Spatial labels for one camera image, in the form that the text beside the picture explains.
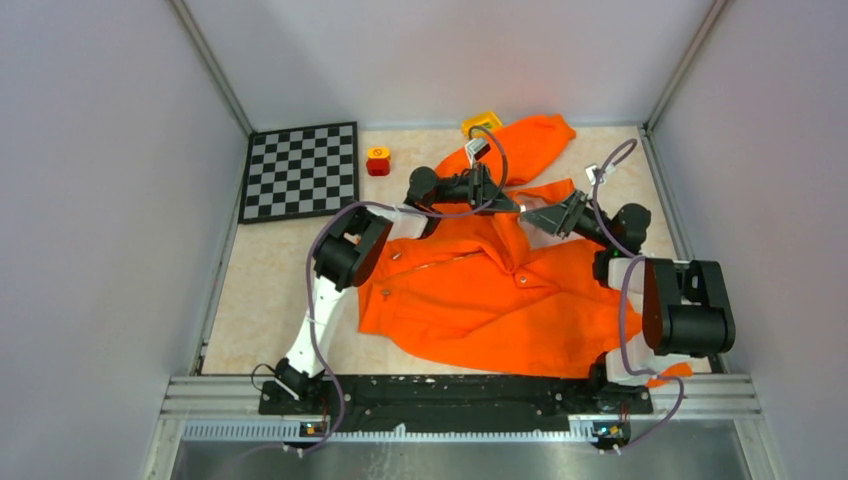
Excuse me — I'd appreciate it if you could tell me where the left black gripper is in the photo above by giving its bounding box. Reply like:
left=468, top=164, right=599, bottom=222
left=429, top=161, right=518, bottom=216

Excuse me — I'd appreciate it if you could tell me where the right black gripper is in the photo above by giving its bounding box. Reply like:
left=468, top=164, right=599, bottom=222
left=521, top=189, right=615, bottom=250

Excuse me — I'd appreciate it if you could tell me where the orange jacket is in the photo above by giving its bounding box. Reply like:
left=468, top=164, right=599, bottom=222
left=357, top=113, right=694, bottom=390

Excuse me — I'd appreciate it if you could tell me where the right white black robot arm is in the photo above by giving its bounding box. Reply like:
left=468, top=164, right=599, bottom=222
left=520, top=190, right=736, bottom=412

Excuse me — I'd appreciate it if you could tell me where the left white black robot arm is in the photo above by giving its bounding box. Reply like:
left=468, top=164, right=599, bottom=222
left=274, top=160, right=519, bottom=414

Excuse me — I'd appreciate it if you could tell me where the yellow toy crate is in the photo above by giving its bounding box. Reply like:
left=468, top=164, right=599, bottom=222
left=461, top=110, right=503, bottom=137

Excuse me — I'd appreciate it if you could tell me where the red and yellow block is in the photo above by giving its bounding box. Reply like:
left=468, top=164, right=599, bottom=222
left=366, top=146, right=391, bottom=177

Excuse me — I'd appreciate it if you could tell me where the black and white chessboard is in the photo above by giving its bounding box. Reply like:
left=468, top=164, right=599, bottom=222
left=238, top=121, right=360, bottom=224

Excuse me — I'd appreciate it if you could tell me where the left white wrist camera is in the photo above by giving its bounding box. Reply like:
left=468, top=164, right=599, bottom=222
left=464, top=137, right=491, bottom=167

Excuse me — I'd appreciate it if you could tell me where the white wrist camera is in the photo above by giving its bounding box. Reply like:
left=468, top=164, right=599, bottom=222
left=464, top=137, right=491, bottom=167
left=585, top=164, right=608, bottom=188

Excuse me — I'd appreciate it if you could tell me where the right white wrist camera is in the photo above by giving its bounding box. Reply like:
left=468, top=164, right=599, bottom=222
left=585, top=164, right=608, bottom=188

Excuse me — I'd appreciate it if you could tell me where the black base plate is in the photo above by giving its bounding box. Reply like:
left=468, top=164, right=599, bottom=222
left=258, top=375, right=653, bottom=434

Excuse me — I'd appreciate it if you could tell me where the aluminium frame rail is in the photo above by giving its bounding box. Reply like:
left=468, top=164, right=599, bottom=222
left=143, top=373, right=779, bottom=479

